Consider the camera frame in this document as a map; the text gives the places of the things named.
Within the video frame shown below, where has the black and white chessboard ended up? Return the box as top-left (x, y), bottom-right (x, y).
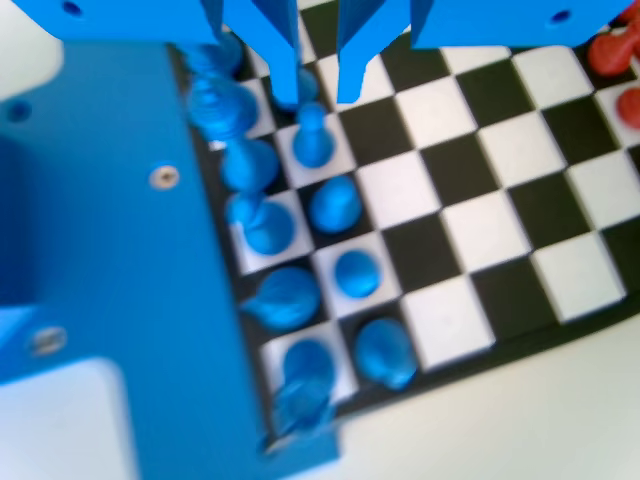
top-left (167, 0), bottom-right (640, 454)

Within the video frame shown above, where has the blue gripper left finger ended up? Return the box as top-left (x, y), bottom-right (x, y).
top-left (222, 0), bottom-right (302, 110)

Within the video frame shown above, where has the blue chess rook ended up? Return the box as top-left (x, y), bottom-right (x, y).
top-left (272, 339), bottom-right (337, 439)

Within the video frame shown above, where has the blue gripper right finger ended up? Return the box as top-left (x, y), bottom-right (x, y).
top-left (337, 0), bottom-right (417, 105)

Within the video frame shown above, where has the blue chess bishop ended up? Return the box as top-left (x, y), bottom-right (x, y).
top-left (186, 32), bottom-right (245, 80)
top-left (227, 192), bottom-right (296, 256)

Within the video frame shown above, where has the blue chess king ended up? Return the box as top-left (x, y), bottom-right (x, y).
top-left (222, 138), bottom-right (279, 194)

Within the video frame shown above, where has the blue chess knight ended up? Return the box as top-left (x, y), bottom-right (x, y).
top-left (241, 267), bottom-right (321, 330)

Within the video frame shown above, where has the blue chess pawn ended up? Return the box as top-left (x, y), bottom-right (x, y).
top-left (308, 175), bottom-right (362, 235)
top-left (333, 249), bottom-right (381, 299)
top-left (355, 319), bottom-right (419, 391)
top-left (299, 69), bottom-right (321, 104)
top-left (292, 102), bottom-right (334, 169)

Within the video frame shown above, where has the blue chess queen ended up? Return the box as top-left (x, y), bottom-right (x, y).
top-left (189, 75), bottom-right (259, 144)

